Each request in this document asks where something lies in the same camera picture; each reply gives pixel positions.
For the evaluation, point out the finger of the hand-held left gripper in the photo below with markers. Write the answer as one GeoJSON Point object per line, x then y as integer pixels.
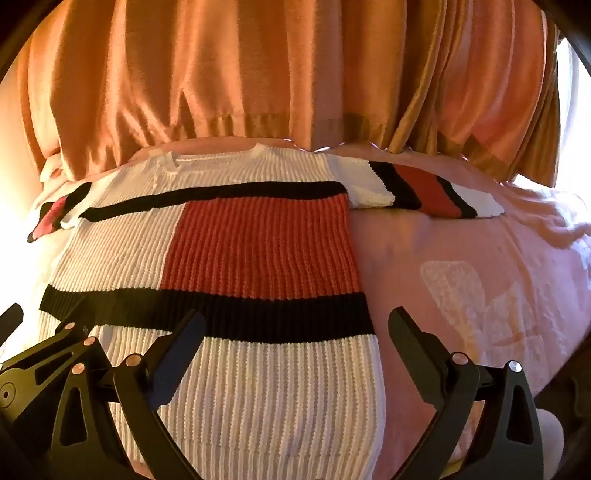
{"type": "Point", "coordinates": [11, 317]}
{"type": "Point", "coordinates": [44, 353]}

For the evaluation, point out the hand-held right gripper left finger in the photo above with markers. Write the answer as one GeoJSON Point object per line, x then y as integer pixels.
{"type": "Point", "coordinates": [181, 344]}

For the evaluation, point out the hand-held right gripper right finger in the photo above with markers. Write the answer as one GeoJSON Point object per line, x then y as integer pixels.
{"type": "Point", "coordinates": [411, 344]}

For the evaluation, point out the white red black knit sweater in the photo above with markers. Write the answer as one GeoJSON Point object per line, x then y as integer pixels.
{"type": "Point", "coordinates": [258, 258]}

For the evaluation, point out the pink floral fleece blanket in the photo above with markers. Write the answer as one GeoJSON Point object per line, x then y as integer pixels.
{"type": "Point", "coordinates": [461, 286]}

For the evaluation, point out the person's right leg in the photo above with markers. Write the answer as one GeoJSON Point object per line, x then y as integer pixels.
{"type": "Point", "coordinates": [550, 431]}

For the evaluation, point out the orange satin curtain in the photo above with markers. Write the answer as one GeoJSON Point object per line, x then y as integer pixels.
{"type": "Point", "coordinates": [231, 69]}

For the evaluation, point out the bright window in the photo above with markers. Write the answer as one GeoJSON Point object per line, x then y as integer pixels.
{"type": "Point", "coordinates": [569, 69]}

